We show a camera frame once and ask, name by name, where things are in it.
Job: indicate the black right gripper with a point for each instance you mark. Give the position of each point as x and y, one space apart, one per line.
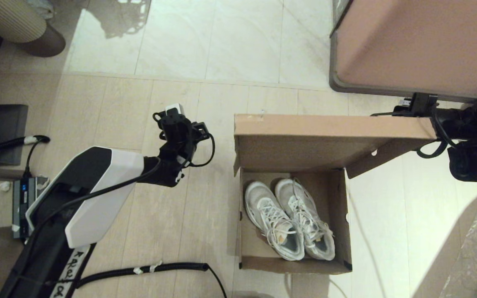
456 124

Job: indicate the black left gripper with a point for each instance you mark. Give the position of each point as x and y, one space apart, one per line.
178 136

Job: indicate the white mesh sneaker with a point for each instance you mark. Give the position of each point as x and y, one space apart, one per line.
259 198
290 192

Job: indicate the brown cardboard shoe box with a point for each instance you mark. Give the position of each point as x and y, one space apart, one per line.
325 132

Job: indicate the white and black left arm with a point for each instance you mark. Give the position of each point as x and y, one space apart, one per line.
97 198

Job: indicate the white handwritten label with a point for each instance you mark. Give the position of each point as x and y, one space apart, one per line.
71 269

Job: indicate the grey metal power converter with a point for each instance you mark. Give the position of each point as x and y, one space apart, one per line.
19 203

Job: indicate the white crumpled tape piece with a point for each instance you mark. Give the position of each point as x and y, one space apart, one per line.
3 186

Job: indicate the grey crumpled cloth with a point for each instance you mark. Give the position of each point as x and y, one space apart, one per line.
42 9

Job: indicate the beige ribbed pouf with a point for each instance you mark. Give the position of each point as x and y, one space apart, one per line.
6 20

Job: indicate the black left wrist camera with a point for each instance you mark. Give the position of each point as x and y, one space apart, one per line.
201 131

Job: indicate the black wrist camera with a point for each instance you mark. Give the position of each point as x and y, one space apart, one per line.
422 103
201 131

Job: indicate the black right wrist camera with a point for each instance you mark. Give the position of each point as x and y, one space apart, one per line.
422 103

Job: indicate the pink cabinet with dark frame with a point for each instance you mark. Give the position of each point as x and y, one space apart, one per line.
420 45

